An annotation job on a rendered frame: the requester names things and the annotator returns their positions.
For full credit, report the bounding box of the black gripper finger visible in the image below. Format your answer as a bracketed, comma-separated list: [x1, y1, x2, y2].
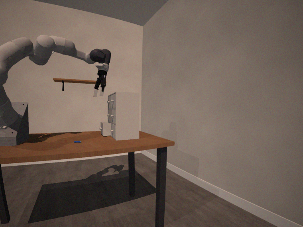
[99, 75, 106, 96]
[93, 78, 100, 97]

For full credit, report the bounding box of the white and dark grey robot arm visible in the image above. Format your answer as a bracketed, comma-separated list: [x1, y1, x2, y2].
[0, 35, 111, 129]

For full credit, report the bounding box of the white chest of drawers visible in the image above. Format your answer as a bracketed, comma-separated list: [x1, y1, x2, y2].
[108, 92, 140, 141]

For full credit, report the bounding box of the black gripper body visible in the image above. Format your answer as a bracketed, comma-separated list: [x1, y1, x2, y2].
[97, 70, 107, 80]

